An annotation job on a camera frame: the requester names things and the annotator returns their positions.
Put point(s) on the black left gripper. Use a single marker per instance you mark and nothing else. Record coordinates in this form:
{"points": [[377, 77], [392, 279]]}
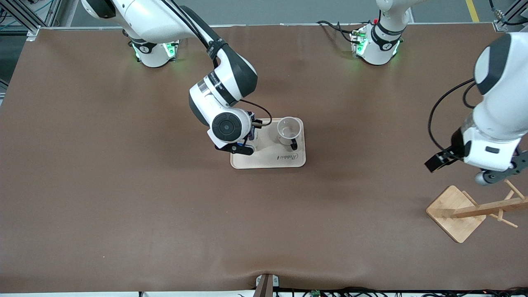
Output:
{"points": [[455, 147]]}

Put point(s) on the white smiley face mug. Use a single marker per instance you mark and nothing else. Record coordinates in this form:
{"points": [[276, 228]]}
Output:
{"points": [[288, 131]]}

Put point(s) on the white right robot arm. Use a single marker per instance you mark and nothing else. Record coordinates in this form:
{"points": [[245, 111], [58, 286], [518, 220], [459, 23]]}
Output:
{"points": [[214, 107]]}

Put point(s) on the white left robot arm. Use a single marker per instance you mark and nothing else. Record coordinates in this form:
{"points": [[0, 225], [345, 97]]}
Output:
{"points": [[499, 123]]}

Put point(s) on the white rectangular rabbit tray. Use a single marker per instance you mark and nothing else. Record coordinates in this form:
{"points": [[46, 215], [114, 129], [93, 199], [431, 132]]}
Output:
{"points": [[272, 159]]}

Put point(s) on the wooden mug tree stand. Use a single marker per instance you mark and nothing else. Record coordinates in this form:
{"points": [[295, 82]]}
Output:
{"points": [[456, 218]]}

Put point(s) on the brown table cover mat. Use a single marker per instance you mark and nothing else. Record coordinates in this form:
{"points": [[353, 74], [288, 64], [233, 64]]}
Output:
{"points": [[165, 206]]}

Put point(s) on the aluminium frame profile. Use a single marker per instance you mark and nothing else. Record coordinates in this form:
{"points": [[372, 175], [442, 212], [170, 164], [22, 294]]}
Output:
{"points": [[513, 16], [29, 16]]}

